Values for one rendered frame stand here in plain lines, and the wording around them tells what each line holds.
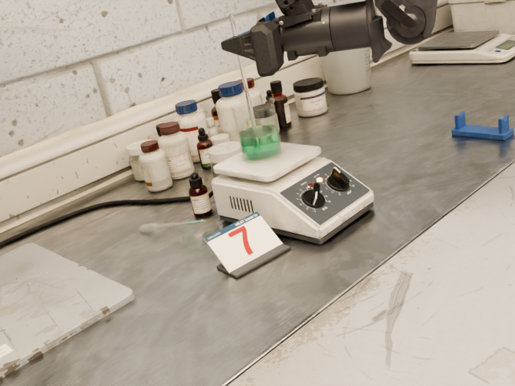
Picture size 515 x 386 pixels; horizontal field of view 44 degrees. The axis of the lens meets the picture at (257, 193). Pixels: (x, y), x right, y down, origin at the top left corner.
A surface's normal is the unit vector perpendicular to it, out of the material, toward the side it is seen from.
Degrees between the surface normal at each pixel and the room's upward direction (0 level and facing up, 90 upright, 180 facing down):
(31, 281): 0
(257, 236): 40
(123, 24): 90
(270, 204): 90
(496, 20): 93
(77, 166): 90
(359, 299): 0
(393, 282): 0
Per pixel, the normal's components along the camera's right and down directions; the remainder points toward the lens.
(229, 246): 0.25, -0.57
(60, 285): -0.18, -0.91
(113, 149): 0.69, 0.15
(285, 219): -0.68, 0.39
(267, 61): -0.30, 0.41
